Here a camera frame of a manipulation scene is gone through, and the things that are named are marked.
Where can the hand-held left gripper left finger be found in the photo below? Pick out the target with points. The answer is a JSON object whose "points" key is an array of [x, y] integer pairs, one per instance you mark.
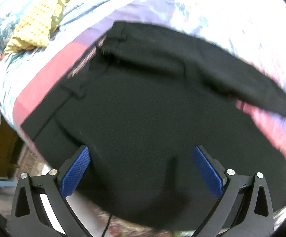
{"points": [[76, 170]]}

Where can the brown wooden furniture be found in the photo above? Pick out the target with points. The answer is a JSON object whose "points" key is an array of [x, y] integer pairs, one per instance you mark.
{"points": [[0, 153]]}

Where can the yellow knitted cloth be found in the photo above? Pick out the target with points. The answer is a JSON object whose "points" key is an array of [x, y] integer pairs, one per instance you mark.
{"points": [[34, 24]]}

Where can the black pants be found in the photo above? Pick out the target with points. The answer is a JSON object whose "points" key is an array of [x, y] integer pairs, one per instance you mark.
{"points": [[138, 108]]}

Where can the colourful patterned blanket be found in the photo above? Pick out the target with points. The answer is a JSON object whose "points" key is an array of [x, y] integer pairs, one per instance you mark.
{"points": [[44, 81]]}

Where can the teal floral pillow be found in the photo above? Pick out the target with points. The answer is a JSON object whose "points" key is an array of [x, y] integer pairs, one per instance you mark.
{"points": [[5, 22]]}

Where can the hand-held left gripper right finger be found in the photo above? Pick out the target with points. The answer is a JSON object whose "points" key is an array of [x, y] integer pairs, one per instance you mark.
{"points": [[207, 170]]}

